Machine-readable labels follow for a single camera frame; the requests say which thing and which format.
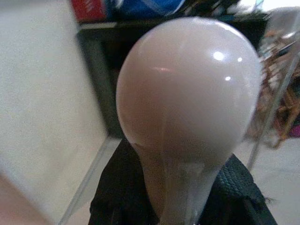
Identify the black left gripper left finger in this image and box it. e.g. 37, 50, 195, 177
90, 138, 161, 225

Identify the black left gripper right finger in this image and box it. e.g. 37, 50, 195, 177
199, 153, 278, 225

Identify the red box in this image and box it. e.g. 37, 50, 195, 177
71, 0, 106, 23

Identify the blue bag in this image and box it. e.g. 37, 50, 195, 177
105, 0, 186, 20

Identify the broom with pale knob handle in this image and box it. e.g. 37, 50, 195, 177
115, 16, 263, 225

